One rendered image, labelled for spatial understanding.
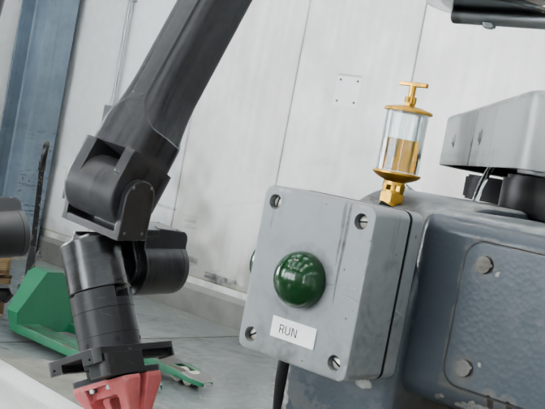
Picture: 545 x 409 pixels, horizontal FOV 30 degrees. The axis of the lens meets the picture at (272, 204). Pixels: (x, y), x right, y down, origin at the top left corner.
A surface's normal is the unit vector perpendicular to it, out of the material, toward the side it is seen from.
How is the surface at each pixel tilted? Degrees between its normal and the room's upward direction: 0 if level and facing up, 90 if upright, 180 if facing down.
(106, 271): 65
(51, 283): 75
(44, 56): 90
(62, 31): 90
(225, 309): 90
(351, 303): 90
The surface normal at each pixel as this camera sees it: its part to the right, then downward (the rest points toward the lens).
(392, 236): 0.74, 0.18
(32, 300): 0.76, -0.08
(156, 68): -0.48, -0.41
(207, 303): -0.65, -0.08
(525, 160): -0.90, -0.14
